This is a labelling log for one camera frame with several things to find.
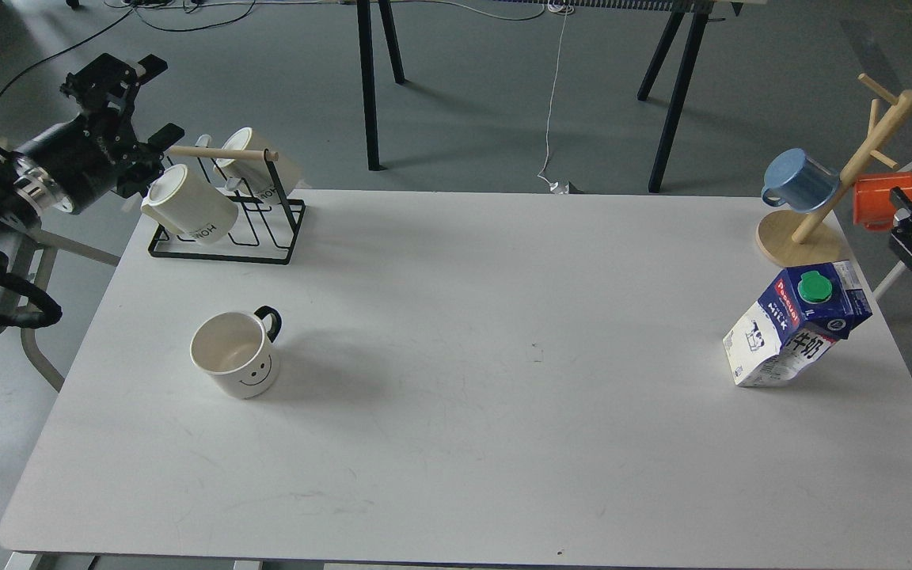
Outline black table legs left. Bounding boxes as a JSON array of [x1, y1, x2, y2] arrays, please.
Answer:
[[355, 0, 406, 172]]

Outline grey white chair left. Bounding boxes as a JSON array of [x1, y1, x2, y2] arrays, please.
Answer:
[[0, 230, 123, 393]]

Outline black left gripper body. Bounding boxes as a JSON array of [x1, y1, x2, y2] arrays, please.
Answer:
[[13, 54, 165, 214]]

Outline wooden mug tree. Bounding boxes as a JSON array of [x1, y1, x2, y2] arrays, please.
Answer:
[[756, 73, 912, 268]]

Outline white mug front on rack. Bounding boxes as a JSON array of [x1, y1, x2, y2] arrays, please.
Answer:
[[140, 165, 239, 245]]

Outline white smiley face mug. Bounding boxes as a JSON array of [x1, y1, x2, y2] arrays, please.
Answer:
[[189, 306, 283, 398]]

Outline blue mug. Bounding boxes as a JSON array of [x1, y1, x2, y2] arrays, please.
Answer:
[[761, 148, 840, 214]]

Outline black table legs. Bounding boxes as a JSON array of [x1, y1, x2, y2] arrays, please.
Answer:
[[355, 0, 406, 172], [636, 1, 713, 192]]

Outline black table legs right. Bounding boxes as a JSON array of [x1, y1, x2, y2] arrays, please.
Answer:
[[636, 1, 713, 192]]

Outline orange mug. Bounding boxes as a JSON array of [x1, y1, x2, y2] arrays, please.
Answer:
[[852, 172, 912, 232]]

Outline white mug on rack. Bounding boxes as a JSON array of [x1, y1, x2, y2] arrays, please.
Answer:
[[214, 127, 303, 205], [140, 165, 239, 245]]

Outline black wire mug rack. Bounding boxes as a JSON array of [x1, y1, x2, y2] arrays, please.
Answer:
[[148, 146, 306, 264]]

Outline blue white milk carton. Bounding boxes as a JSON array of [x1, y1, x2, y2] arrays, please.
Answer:
[[723, 260, 872, 387]]

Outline white mug rear on rack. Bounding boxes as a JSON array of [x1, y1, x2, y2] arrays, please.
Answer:
[[214, 127, 303, 205]]

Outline white cable on floor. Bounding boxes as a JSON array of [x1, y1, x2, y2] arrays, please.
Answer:
[[537, 0, 576, 194]]

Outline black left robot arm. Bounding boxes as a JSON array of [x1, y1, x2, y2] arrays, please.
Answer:
[[0, 54, 184, 329]]

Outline black cable on floor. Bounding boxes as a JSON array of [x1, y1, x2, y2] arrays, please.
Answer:
[[0, 0, 259, 112]]

